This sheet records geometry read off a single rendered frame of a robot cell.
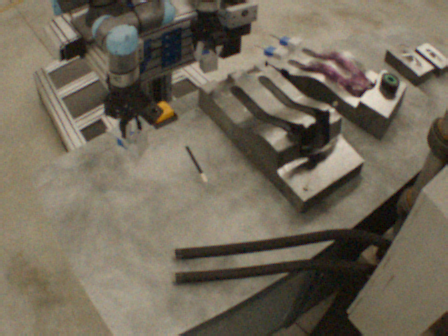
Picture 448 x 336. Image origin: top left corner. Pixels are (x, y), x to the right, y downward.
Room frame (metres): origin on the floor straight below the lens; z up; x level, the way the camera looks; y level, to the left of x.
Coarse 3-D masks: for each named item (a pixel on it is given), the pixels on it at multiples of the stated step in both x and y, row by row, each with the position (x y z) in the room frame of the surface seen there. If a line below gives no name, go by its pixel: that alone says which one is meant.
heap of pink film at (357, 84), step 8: (320, 56) 1.42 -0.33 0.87; (328, 56) 1.39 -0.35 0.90; (336, 56) 1.39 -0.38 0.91; (344, 56) 1.40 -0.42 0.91; (312, 64) 1.33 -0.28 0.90; (320, 64) 1.32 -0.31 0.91; (344, 64) 1.35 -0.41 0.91; (352, 64) 1.37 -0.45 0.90; (320, 72) 1.29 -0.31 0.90; (328, 72) 1.28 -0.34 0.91; (336, 72) 1.28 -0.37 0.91; (352, 72) 1.33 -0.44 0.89; (360, 72) 1.33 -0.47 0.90; (336, 80) 1.25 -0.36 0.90; (344, 80) 1.26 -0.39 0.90; (352, 80) 1.27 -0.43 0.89; (360, 80) 1.28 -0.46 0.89; (368, 80) 1.29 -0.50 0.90; (344, 88) 1.23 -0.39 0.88; (352, 88) 1.24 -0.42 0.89; (360, 88) 1.24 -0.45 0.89
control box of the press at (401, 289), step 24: (432, 192) 0.33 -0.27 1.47; (408, 216) 0.34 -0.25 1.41; (432, 216) 0.31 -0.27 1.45; (408, 240) 0.32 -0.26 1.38; (432, 240) 0.29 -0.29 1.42; (384, 264) 0.33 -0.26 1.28; (408, 264) 0.30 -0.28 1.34; (432, 264) 0.27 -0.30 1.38; (384, 288) 0.30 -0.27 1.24; (408, 288) 0.27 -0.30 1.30; (432, 288) 0.25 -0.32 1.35; (360, 312) 0.31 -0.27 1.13; (384, 312) 0.28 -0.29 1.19; (408, 312) 0.25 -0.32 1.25; (432, 312) 0.22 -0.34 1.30
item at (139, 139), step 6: (108, 132) 0.91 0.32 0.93; (132, 132) 0.90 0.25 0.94; (138, 132) 0.89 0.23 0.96; (144, 132) 0.89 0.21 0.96; (132, 138) 0.87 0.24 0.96; (138, 138) 0.87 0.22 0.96; (144, 138) 0.87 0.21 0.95; (120, 144) 0.87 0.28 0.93; (132, 144) 0.85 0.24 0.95; (138, 144) 0.85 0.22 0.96; (144, 144) 0.87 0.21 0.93; (132, 150) 0.85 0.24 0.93; (138, 150) 0.85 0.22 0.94; (144, 150) 0.87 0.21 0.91; (138, 156) 0.84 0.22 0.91
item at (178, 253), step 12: (264, 240) 0.63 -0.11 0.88; (276, 240) 0.63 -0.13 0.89; (288, 240) 0.63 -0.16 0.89; (300, 240) 0.62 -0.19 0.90; (312, 240) 0.62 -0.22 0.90; (180, 252) 0.61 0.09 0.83; (192, 252) 0.61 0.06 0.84; (204, 252) 0.61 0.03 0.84; (216, 252) 0.61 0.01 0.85; (228, 252) 0.61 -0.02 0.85; (240, 252) 0.61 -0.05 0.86; (252, 252) 0.61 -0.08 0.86
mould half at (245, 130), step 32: (256, 64) 1.30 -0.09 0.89; (224, 96) 1.12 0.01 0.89; (256, 96) 1.14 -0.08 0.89; (288, 96) 1.15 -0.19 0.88; (224, 128) 1.06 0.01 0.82; (256, 128) 0.98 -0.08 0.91; (256, 160) 0.93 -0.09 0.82; (288, 160) 0.89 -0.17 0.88; (320, 160) 0.92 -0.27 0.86; (352, 160) 0.93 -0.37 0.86; (288, 192) 0.82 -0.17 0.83; (320, 192) 0.81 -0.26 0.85
